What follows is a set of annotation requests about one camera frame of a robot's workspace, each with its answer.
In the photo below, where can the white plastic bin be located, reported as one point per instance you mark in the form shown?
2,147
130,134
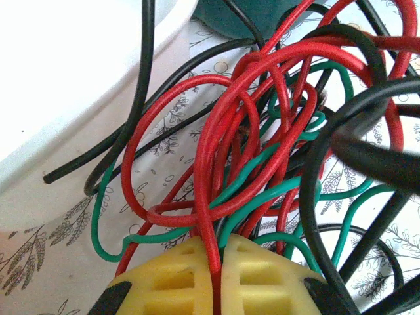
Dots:
65,82

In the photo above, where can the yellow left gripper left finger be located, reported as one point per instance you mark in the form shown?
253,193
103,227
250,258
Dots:
170,282

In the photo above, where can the floral tablecloth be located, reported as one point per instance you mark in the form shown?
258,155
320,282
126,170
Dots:
39,249

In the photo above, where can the teal plastic bin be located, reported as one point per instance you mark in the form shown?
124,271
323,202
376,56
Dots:
223,19

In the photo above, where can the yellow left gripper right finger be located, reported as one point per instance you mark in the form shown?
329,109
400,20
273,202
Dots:
262,285

